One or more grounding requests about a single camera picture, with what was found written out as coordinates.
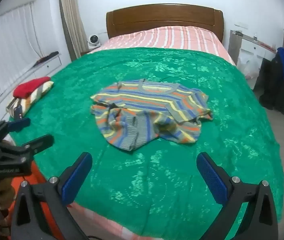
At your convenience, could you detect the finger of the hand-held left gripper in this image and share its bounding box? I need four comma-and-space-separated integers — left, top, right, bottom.
0, 117, 31, 139
0, 134, 55, 159

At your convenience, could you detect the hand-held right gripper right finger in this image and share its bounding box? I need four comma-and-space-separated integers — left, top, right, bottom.
196, 152, 279, 240

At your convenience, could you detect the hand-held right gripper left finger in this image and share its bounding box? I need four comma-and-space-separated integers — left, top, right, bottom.
11, 152, 93, 240

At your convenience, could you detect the striped knit sweater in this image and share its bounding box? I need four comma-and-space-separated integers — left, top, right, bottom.
90, 79, 214, 152

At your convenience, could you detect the person's left hand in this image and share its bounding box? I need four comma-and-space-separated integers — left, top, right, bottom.
0, 177, 16, 210

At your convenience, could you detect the orange white striped folded cloth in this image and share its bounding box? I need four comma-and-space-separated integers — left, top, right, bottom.
6, 81, 55, 117

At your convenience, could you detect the red folded garment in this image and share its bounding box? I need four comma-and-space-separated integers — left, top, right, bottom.
13, 77, 51, 98

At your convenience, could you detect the white drawer cabinet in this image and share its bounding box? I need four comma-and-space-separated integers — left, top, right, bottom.
0, 55, 62, 120

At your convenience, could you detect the dark long object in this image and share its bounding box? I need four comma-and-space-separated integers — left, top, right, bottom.
33, 51, 59, 67

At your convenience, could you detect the green blanket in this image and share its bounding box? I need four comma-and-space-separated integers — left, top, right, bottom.
7, 47, 284, 240

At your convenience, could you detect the wooden nightstand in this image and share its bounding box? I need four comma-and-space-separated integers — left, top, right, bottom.
80, 47, 100, 55

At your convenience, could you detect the black garment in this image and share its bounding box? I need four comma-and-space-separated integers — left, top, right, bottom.
258, 52, 284, 114

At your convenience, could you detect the beige curtain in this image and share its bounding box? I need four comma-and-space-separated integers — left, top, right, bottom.
59, 0, 89, 62

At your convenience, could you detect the clear plastic bag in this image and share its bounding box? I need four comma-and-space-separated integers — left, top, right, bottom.
237, 55, 260, 79

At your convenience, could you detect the pink striped bed sheet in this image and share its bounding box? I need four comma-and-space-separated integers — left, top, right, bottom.
67, 26, 236, 240

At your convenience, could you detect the wooden headboard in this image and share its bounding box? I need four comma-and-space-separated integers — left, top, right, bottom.
106, 4, 225, 43

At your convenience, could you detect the white security camera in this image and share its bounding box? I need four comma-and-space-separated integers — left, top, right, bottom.
87, 34, 102, 49

